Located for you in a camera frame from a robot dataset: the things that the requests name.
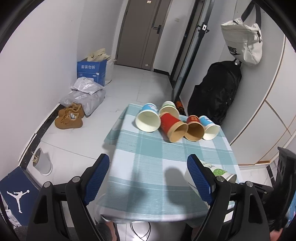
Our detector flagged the white green paper cup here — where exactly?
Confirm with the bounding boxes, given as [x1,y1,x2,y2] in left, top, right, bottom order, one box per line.
[201,161,237,183]
[159,100,180,118]

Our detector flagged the small blue white paper cup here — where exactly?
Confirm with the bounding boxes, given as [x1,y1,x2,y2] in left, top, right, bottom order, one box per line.
[199,115,220,141]

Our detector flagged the small red paper cup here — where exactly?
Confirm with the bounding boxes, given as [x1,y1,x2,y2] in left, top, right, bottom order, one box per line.
[185,115,204,142]

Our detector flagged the large red paper cup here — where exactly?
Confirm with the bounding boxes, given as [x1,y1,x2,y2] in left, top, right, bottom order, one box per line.
[160,112,188,143]

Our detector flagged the white green back paper cup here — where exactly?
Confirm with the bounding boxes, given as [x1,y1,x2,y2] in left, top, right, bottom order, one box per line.
[159,100,180,118]

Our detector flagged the large blue white paper cup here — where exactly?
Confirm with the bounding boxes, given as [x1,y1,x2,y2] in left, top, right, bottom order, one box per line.
[135,103,161,133]

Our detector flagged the white small trash bin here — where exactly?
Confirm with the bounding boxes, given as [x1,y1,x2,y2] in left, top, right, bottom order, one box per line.
[33,148,53,176]

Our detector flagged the blue jordan shoe box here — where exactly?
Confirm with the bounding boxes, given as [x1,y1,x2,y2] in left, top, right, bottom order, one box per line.
[0,167,41,226]

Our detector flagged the teal plaid tablecloth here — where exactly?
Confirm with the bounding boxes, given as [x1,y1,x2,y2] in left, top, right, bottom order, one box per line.
[94,104,242,223]

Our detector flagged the brown suede shoe front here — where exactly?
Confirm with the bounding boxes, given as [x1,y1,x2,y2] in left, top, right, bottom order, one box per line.
[55,112,83,130]

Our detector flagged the brown suede shoe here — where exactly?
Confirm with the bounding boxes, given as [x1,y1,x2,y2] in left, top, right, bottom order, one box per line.
[55,112,83,130]
[58,103,85,118]

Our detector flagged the brown suede shoe back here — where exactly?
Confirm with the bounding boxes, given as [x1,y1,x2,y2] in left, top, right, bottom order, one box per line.
[58,103,85,118]

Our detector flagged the white wardrobe cabinet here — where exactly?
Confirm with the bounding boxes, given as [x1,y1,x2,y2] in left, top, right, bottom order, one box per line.
[231,40,295,166]

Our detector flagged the grey plastic parcel bag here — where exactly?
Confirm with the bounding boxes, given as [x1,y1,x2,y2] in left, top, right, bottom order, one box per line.
[59,89,106,116]

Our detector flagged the black hanging backpack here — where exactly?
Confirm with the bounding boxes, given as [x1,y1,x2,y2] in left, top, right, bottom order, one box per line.
[187,59,242,125]

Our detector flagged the white plastic parcel bag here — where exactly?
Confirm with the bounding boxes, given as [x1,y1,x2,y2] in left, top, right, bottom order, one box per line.
[71,77,104,95]

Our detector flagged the blue cardboard box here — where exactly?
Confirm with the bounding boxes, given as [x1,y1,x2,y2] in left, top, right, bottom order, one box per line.
[77,60,107,86]

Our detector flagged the white sack behind box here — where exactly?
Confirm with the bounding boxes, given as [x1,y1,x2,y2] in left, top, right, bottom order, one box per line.
[105,59,116,85]

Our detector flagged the beige canvas bag in box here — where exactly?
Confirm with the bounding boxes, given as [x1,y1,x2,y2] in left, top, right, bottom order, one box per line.
[87,48,111,62]

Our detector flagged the beige nike tote bag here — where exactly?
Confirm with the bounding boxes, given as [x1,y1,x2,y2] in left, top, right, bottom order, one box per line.
[221,18,263,66]

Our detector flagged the black coat rack pole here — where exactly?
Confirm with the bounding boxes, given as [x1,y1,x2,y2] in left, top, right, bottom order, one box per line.
[170,0,215,101]

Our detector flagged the brown entrance door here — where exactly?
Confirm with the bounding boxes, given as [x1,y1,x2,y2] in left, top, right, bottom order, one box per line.
[116,0,171,70]

